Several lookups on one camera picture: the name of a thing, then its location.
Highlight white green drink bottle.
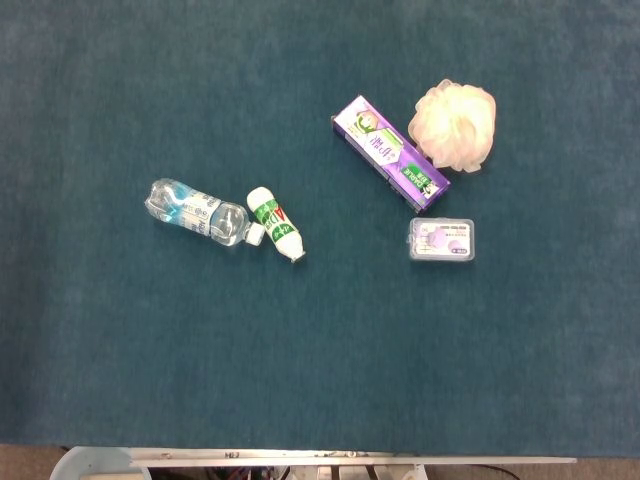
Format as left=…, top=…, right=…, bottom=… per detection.
left=246, top=186, right=308, bottom=264

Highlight clear plastic water bottle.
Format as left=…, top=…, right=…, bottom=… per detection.
left=144, top=177, right=266, bottom=251

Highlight cream mesh bath loofah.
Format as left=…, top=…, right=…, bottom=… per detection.
left=407, top=78, right=498, bottom=174

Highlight purple toothpaste box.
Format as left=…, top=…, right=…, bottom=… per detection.
left=330, top=94, right=451, bottom=214

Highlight clear box purple label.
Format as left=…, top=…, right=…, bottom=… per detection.
left=408, top=217, right=476, bottom=262

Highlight teal table cloth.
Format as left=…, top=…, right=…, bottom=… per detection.
left=0, top=0, right=640, bottom=459

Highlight metal table edge bar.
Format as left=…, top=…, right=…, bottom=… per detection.
left=128, top=448, right=578, bottom=469

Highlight wiring bundle under bar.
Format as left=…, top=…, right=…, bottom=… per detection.
left=149, top=464, right=431, bottom=480

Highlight light blue round base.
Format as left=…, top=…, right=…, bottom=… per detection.
left=48, top=446, right=146, bottom=480

